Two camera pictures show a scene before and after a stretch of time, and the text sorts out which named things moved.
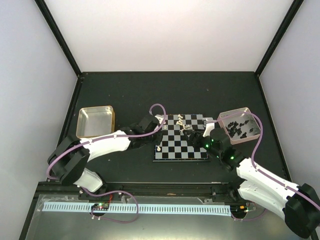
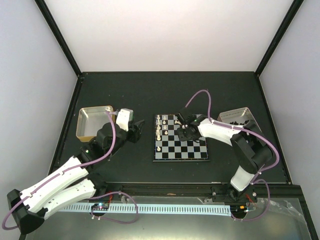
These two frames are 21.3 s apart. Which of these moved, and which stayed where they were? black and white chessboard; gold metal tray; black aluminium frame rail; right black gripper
Moved: right black gripper
Stayed: gold metal tray; black and white chessboard; black aluminium frame rail
